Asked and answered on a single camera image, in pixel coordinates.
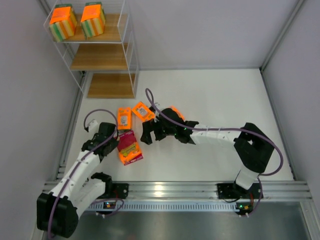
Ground grey slotted cable duct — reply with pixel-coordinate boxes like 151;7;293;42
87;201;252;213

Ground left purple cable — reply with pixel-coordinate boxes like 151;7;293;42
47;108;119;240

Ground pink sponge orange box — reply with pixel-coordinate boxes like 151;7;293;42
117;130;143;166

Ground yellow smiley sponge orange box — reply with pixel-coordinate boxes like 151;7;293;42
170;105;185;121

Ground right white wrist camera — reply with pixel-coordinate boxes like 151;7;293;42
149;102;161;112

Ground striped sponge pack orange box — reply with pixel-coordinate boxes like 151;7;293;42
49;4;78;42

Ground slim orange sponge box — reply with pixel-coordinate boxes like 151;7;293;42
117;107;132;131

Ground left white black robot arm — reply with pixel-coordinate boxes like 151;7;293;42
36;122;119;238

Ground white wire wooden shelf unit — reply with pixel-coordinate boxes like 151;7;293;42
44;0;140;99

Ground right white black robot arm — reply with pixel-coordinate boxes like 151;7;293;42
140;108;275;194

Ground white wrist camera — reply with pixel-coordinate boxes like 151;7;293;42
149;102;161;112
84;119;99;133

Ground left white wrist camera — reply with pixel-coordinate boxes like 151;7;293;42
84;119;99;133

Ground aluminium mounting rail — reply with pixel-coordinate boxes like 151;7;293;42
117;181;312;202

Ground orange box with barcode label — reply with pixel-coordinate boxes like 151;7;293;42
131;101;155;123

